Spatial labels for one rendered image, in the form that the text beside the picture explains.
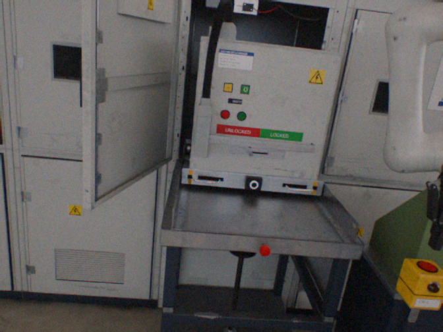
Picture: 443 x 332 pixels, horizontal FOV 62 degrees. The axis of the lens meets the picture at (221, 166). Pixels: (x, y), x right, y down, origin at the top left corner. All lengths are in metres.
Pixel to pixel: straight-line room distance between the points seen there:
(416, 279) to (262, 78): 0.77
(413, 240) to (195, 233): 0.65
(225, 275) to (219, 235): 0.92
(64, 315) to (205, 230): 1.20
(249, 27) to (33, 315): 2.00
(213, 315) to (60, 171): 0.98
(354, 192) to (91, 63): 1.34
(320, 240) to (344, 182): 0.76
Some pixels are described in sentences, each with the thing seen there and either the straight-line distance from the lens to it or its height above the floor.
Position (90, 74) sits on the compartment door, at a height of 1.26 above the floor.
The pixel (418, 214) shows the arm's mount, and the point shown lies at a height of 0.97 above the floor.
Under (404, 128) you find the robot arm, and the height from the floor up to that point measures 1.19.
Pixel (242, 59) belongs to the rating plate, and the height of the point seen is 1.33.
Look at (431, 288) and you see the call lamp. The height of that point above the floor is 0.87.
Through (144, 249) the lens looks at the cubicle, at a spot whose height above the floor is 0.36.
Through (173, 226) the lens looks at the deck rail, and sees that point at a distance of 1.11.
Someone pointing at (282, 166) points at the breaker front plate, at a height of 0.96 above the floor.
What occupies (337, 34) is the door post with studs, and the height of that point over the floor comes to 1.47.
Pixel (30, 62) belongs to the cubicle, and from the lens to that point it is 1.78.
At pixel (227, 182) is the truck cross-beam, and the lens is 1.39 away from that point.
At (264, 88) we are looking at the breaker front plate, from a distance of 1.33.
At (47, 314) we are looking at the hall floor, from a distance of 2.17.
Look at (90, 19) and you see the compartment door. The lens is 1.10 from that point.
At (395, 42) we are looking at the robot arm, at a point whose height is 1.44.
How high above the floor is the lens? 1.38
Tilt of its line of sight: 18 degrees down
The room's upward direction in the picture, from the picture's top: 7 degrees clockwise
